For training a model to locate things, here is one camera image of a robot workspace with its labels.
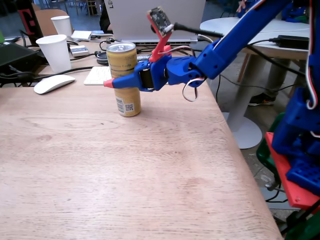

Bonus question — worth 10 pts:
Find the large white paper cup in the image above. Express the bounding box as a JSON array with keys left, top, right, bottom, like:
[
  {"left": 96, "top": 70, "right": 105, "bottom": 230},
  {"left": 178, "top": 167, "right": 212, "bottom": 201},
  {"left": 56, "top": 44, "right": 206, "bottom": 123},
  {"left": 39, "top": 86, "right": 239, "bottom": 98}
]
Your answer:
[{"left": 35, "top": 34, "right": 73, "bottom": 74}]

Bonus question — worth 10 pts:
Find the white flat box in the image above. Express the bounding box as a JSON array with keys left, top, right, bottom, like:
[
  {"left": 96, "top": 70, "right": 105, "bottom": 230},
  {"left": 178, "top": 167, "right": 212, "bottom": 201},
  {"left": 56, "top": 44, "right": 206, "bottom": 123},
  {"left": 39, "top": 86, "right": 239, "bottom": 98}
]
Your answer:
[{"left": 71, "top": 30, "right": 93, "bottom": 42}]

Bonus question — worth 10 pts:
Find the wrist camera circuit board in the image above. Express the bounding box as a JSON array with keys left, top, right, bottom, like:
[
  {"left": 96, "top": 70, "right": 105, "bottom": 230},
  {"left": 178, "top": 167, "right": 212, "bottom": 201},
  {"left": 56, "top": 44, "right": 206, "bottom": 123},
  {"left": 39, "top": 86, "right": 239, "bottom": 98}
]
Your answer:
[{"left": 147, "top": 6, "right": 175, "bottom": 37}]

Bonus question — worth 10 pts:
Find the yellow energy drink can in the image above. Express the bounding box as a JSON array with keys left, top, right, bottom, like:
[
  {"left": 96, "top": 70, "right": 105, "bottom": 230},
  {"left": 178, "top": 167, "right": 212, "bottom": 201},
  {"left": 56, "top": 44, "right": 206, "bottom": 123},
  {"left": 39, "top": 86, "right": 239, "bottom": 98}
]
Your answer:
[{"left": 106, "top": 41, "right": 142, "bottom": 118}]

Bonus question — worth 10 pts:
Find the black camera cable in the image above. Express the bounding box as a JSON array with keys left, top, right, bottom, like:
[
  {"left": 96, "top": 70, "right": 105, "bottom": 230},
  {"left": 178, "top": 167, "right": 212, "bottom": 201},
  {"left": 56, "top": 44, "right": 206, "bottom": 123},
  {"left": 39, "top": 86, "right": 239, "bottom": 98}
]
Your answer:
[{"left": 173, "top": 22, "right": 225, "bottom": 39}]

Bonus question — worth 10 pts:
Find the silver laptop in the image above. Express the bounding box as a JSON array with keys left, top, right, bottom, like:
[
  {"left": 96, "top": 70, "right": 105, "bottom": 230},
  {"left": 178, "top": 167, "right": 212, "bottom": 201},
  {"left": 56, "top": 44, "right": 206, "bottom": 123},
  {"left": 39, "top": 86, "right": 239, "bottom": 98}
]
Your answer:
[{"left": 103, "top": 0, "right": 207, "bottom": 44}]

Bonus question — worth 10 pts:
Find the black sneaker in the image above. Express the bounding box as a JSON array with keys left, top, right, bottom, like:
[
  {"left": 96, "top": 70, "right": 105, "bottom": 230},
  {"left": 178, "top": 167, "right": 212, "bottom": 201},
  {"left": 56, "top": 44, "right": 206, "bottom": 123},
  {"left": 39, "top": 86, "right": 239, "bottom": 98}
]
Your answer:
[{"left": 248, "top": 92, "right": 277, "bottom": 107}]

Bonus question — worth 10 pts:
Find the white servo wire loop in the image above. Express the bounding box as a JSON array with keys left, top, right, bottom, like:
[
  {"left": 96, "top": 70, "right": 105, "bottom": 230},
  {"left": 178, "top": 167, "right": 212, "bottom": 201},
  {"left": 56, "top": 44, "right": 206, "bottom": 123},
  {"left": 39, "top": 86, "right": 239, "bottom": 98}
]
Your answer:
[{"left": 181, "top": 76, "right": 207, "bottom": 103}]

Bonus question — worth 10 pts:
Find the white round table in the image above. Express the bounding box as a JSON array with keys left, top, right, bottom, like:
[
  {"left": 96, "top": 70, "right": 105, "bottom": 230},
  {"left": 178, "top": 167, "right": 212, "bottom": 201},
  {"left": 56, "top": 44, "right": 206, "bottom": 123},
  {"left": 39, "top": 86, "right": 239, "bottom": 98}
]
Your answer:
[{"left": 199, "top": 16, "right": 311, "bottom": 150}]

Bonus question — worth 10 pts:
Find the blue background robot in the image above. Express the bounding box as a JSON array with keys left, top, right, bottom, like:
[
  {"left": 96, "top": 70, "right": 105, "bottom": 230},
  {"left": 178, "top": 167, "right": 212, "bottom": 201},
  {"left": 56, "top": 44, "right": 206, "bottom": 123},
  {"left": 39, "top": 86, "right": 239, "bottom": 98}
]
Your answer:
[{"left": 236, "top": 0, "right": 311, "bottom": 24}]

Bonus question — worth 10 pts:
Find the black round tape roll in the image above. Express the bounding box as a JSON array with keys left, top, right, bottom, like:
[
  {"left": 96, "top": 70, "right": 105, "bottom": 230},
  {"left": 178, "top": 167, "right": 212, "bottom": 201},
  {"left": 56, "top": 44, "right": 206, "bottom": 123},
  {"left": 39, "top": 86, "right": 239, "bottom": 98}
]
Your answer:
[{"left": 96, "top": 51, "right": 110, "bottom": 66}]

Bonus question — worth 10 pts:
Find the small silver box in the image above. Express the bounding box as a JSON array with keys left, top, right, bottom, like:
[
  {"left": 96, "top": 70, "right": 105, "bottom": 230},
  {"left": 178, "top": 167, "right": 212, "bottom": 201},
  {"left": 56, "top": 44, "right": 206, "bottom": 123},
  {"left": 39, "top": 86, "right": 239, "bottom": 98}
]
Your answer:
[{"left": 69, "top": 45, "right": 90, "bottom": 58}]

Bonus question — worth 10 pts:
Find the black power adapter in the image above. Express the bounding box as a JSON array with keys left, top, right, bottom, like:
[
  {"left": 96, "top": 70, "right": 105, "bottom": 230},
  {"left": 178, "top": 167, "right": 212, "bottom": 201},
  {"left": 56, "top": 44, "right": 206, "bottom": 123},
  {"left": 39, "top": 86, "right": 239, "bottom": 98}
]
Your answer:
[{"left": 269, "top": 34, "right": 310, "bottom": 50}]

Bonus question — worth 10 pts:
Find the black adapter cable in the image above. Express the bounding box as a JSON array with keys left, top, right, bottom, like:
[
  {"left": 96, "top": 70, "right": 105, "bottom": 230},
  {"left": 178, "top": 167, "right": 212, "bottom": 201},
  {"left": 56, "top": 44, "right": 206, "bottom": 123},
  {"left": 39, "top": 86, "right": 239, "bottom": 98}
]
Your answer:
[{"left": 246, "top": 44, "right": 308, "bottom": 78}]

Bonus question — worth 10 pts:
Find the red camera mount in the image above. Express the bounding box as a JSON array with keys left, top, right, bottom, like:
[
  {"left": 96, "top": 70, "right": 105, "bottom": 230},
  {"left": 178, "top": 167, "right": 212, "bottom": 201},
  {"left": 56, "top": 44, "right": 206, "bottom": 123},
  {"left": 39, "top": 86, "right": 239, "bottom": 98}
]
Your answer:
[{"left": 146, "top": 11, "right": 174, "bottom": 63}]

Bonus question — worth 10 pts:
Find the small white paper cup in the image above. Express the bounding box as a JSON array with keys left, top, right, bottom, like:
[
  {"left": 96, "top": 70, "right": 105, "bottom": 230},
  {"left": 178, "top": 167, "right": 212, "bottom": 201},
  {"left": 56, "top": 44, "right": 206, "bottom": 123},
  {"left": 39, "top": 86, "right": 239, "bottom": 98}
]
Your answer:
[{"left": 50, "top": 15, "right": 74, "bottom": 38}]

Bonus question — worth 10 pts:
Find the green clamp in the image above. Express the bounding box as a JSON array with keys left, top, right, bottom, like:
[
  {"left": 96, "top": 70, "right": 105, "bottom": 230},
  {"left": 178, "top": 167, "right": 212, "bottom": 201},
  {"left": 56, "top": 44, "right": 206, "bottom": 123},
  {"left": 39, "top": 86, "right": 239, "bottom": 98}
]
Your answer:
[{"left": 283, "top": 204, "right": 320, "bottom": 240}]

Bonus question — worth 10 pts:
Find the white computer mouse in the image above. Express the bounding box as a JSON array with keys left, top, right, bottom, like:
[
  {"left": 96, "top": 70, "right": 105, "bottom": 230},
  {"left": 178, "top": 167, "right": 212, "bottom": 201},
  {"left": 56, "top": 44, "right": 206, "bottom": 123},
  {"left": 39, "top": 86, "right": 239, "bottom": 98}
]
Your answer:
[{"left": 33, "top": 74, "right": 76, "bottom": 95}]

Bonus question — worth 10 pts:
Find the white red arm wire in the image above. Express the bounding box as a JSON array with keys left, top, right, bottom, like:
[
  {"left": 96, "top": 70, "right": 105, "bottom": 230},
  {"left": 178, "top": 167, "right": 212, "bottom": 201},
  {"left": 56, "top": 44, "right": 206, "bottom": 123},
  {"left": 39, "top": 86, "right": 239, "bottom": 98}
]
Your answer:
[{"left": 305, "top": 0, "right": 320, "bottom": 111}]

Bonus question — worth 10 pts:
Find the blue gripper body black motor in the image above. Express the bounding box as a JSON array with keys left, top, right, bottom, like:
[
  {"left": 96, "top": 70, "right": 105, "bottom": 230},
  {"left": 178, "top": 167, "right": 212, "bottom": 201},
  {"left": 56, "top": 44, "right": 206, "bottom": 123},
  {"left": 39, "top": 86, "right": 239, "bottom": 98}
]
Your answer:
[{"left": 139, "top": 55, "right": 174, "bottom": 93}]

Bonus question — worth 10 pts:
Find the white keyboard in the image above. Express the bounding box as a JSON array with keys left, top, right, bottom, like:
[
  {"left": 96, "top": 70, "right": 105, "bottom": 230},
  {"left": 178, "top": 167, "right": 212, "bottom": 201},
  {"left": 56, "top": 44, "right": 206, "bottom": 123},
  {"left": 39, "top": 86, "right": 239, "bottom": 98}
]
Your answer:
[{"left": 83, "top": 66, "right": 113, "bottom": 86}]

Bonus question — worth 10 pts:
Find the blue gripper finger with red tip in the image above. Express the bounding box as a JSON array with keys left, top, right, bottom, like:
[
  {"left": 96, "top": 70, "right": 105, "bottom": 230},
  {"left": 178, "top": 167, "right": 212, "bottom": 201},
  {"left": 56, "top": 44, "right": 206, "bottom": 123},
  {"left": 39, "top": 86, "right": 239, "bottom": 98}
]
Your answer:
[{"left": 103, "top": 61, "right": 151, "bottom": 90}]

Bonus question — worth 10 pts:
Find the black desk cable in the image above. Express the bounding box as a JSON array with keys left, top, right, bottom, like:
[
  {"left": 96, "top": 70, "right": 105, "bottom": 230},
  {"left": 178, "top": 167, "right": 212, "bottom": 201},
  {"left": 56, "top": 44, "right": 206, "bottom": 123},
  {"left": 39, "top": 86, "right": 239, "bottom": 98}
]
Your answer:
[{"left": 0, "top": 66, "right": 95, "bottom": 84}]

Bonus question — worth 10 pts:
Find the black stand red letter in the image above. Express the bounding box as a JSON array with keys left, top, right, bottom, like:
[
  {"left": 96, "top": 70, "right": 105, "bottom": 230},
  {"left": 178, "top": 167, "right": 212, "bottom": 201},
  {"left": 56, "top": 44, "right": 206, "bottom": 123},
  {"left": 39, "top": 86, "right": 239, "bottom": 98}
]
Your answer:
[{"left": 16, "top": 0, "right": 45, "bottom": 46}]

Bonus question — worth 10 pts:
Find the red base plate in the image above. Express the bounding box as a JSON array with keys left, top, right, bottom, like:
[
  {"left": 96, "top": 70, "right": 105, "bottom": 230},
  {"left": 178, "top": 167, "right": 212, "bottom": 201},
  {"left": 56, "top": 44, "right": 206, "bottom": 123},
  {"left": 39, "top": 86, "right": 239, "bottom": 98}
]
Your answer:
[{"left": 264, "top": 131, "right": 320, "bottom": 210}]

